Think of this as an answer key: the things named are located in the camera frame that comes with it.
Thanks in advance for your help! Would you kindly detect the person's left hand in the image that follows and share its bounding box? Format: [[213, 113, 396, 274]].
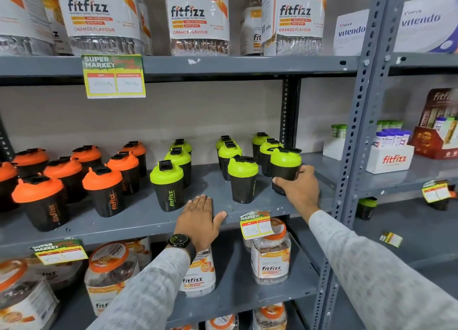
[[174, 195, 228, 250]]

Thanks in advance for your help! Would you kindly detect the person's right hand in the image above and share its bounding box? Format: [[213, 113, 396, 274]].
[[273, 165, 321, 223]]

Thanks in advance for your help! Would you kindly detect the black shaker bottle green lid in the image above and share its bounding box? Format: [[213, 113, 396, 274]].
[[356, 197, 378, 221], [270, 147, 303, 196]]

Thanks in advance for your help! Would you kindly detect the person's left forearm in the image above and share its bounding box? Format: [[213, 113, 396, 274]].
[[86, 247, 192, 330]]

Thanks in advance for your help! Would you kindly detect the person's right forearm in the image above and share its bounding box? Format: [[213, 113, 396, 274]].
[[308, 210, 458, 330]]

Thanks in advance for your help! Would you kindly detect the yellow-bordered price tag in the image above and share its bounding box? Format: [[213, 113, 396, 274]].
[[379, 232, 403, 248], [30, 239, 89, 266], [82, 54, 146, 99], [422, 180, 452, 204], [239, 210, 275, 240]]

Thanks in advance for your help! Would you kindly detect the black wristwatch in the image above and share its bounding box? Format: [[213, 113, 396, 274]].
[[166, 233, 198, 263]]

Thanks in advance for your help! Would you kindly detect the group of green-lid shakers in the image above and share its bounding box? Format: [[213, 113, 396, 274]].
[[150, 132, 285, 213]]

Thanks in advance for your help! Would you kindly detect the small plain white display box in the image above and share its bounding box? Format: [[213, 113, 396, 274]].
[[323, 136, 346, 161]]

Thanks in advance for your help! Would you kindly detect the cluster of green-capped tubes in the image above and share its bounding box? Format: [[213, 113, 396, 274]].
[[331, 120, 405, 139]]

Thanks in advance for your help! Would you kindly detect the white display box red print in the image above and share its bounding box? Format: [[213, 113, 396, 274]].
[[366, 144, 415, 175]]

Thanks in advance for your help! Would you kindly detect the cluster of blue-capped tubes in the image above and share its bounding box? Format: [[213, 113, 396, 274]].
[[374, 127, 413, 148]]

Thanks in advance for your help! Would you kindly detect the group of orange-lid candy jars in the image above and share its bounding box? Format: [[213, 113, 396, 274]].
[[0, 217, 292, 330]]

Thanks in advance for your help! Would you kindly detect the grey metal shelf rack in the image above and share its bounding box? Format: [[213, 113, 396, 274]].
[[0, 0, 381, 330], [286, 0, 458, 330]]

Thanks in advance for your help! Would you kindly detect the red cardboard display box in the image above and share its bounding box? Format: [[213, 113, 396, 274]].
[[408, 87, 458, 160]]

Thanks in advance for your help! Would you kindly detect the black shaker bottle orange lid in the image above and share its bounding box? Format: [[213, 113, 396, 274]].
[[427, 184, 457, 212]]

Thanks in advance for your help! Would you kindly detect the white carton box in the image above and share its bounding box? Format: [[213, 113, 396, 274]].
[[333, 9, 370, 56], [394, 0, 458, 53]]

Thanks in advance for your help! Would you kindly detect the cluster of assorted sachet tubes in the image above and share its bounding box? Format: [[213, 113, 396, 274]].
[[420, 106, 458, 145]]

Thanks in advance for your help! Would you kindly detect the group of orange-lid shakers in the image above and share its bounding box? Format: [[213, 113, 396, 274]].
[[0, 141, 148, 233]]

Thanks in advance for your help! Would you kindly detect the row of large clear jars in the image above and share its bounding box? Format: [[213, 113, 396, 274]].
[[0, 0, 328, 57]]

